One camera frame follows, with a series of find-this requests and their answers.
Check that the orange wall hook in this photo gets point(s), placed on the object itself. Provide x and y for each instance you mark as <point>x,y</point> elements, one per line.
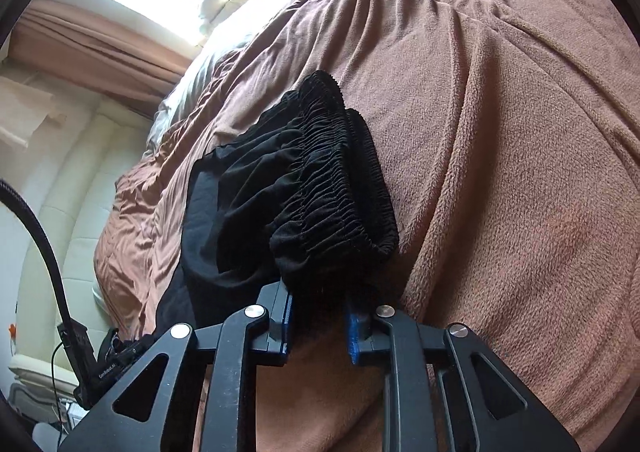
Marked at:
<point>11,329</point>

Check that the beige curtain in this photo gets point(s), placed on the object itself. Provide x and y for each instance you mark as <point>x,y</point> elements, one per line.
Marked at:
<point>100,51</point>

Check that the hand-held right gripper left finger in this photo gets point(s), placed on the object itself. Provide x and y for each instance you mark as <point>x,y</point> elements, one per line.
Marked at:
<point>288,327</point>

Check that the black pants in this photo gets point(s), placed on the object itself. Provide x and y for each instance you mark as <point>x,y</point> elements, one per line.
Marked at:
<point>300,171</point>

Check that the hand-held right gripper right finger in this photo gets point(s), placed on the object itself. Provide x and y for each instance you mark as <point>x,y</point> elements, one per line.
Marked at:
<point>356,337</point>

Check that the cream leather headboard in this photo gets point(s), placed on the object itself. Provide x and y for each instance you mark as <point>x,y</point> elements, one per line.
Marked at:
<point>75,182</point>

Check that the brown fleece blanket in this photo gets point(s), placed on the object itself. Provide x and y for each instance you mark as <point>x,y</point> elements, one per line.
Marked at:
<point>500,131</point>

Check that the pale grey duvet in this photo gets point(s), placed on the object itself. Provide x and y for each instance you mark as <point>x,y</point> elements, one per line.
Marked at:
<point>200,81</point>

